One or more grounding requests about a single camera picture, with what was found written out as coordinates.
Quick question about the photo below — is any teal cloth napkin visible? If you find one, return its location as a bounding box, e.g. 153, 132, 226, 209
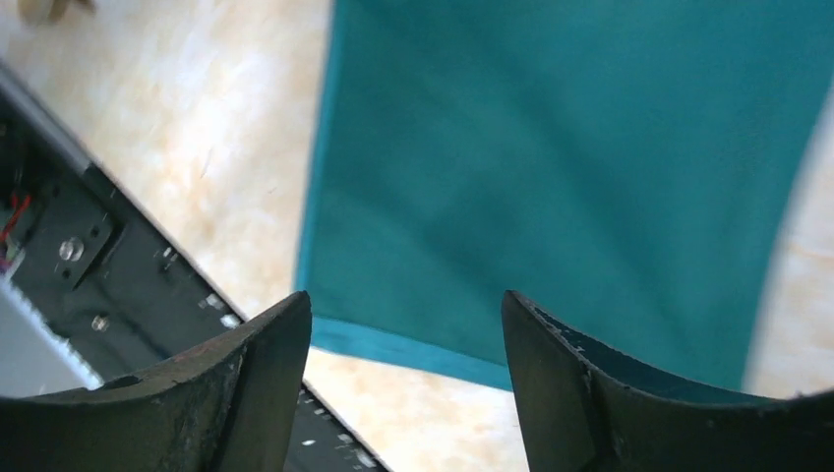
296, 0, 833, 389

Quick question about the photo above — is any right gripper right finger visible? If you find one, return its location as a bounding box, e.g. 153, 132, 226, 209
502, 291, 833, 471

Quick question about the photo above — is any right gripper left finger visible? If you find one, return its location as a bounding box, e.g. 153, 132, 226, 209
1, 292, 312, 471

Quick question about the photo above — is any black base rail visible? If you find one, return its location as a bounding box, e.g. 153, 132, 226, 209
1, 66, 385, 471

